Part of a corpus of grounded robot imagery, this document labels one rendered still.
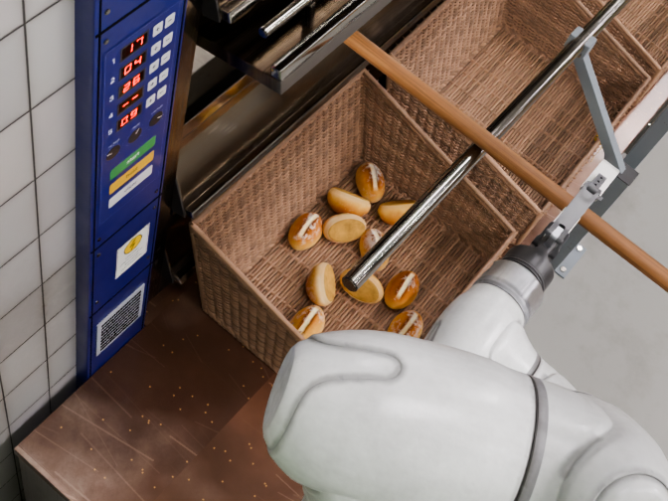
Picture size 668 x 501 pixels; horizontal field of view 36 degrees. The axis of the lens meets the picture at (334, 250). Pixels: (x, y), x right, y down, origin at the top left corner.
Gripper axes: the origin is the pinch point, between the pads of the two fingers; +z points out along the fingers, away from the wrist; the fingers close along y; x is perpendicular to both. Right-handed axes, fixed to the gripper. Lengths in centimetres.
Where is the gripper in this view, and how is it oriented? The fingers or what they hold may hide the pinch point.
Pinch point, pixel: (587, 194)
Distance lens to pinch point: 159.2
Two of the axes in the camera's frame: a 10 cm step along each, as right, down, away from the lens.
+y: -2.1, 4.7, 8.5
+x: 7.7, 6.2, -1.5
